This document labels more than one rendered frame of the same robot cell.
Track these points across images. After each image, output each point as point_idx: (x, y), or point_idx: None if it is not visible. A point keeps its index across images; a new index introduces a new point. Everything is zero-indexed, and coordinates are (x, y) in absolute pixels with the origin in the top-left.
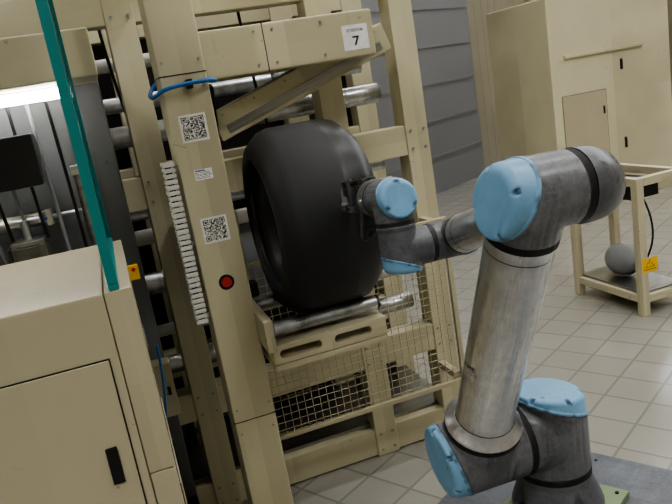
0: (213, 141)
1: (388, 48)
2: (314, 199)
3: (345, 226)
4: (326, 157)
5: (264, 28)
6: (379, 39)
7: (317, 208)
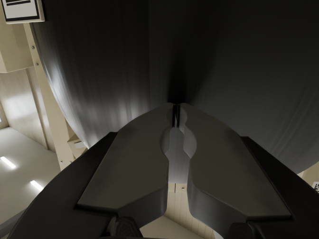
0: (311, 177)
1: (69, 142)
2: (279, 142)
3: (208, 13)
4: (180, 182)
5: (173, 188)
6: (77, 149)
7: (291, 117)
